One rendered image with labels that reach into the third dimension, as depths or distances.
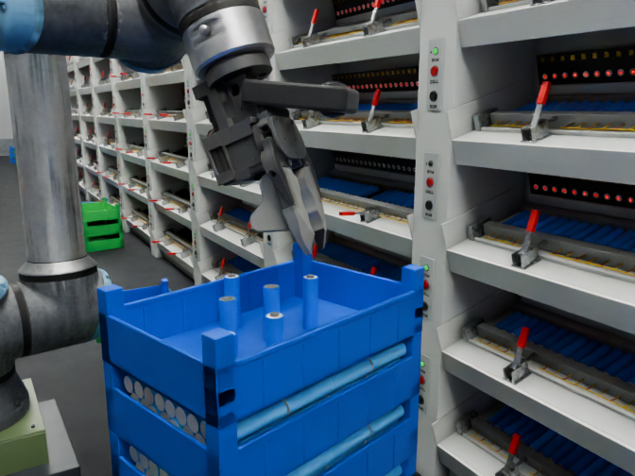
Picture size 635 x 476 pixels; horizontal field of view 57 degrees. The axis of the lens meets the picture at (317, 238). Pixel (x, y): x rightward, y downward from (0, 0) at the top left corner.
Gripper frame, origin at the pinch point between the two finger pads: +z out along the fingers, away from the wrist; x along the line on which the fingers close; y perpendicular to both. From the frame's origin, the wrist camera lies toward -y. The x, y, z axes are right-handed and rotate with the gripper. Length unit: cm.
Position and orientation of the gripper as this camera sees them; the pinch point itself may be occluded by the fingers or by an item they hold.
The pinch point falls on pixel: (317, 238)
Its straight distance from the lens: 61.6
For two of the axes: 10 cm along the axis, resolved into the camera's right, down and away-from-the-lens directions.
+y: -8.8, 3.1, 3.6
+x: -3.4, 1.3, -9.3
